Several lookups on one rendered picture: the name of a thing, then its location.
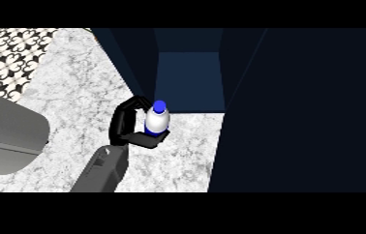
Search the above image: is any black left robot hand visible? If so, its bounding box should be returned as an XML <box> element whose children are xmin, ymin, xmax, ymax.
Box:
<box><xmin>109</xmin><ymin>95</ymin><xmax>171</xmax><ymax>150</ymax></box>

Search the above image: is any white bottle with blue cap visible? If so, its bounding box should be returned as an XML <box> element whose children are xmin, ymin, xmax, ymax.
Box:
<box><xmin>143</xmin><ymin>100</ymin><xmax>171</xmax><ymax>137</ymax></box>

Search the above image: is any dark blue cabinet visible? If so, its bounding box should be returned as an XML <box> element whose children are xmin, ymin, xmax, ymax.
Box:
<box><xmin>90</xmin><ymin>27</ymin><xmax>268</xmax><ymax>114</ymax></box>

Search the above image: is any grey rounded appliance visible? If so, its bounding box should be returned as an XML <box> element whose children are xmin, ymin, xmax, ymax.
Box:
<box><xmin>0</xmin><ymin>97</ymin><xmax>51</xmax><ymax>176</ymax></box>

